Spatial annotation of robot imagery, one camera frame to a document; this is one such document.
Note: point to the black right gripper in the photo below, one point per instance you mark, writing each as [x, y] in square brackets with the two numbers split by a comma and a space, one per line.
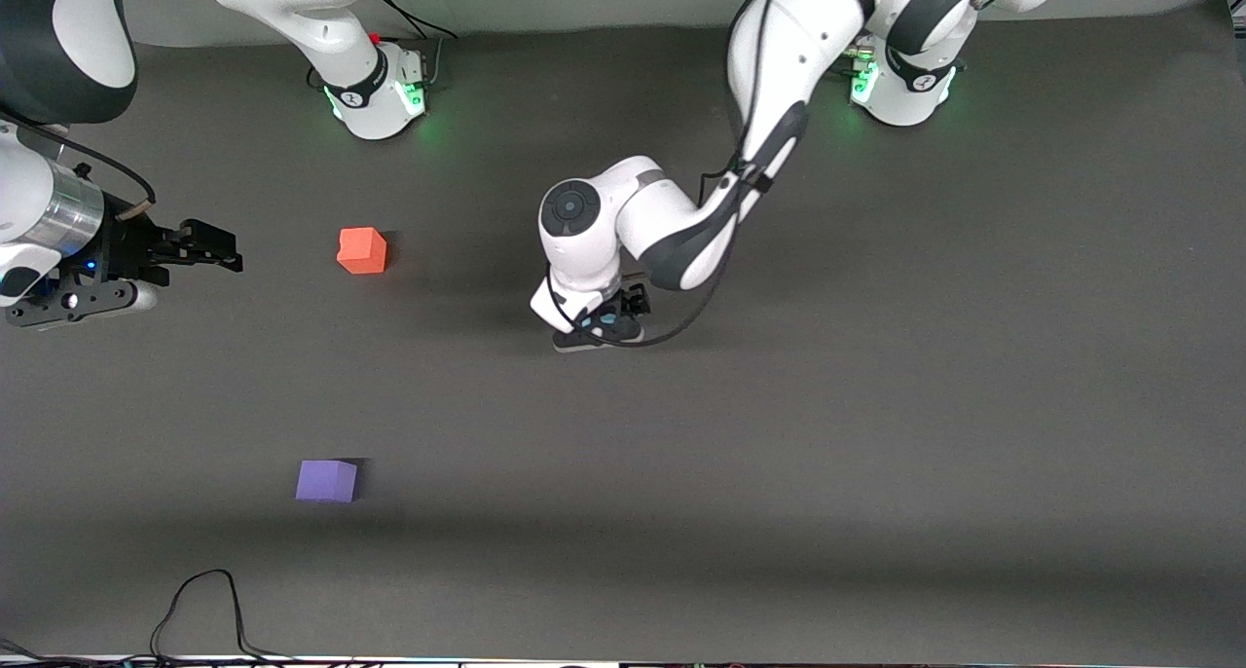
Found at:
[125, 244]

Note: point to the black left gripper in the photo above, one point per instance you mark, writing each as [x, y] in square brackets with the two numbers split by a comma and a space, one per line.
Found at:
[634, 301]

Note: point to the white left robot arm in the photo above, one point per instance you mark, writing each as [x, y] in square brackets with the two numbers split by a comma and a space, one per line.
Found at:
[779, 84]

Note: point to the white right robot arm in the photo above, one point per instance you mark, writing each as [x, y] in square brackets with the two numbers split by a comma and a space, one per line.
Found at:
[292, 6]

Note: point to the orange foam block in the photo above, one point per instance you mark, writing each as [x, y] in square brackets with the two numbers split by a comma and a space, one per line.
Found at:
[362, 250]

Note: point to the purple foam block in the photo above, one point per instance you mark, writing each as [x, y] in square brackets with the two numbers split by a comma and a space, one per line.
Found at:
[326, 481]

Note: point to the dark grey table mat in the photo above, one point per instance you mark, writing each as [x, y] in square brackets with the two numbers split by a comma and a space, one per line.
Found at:
[876, 405]

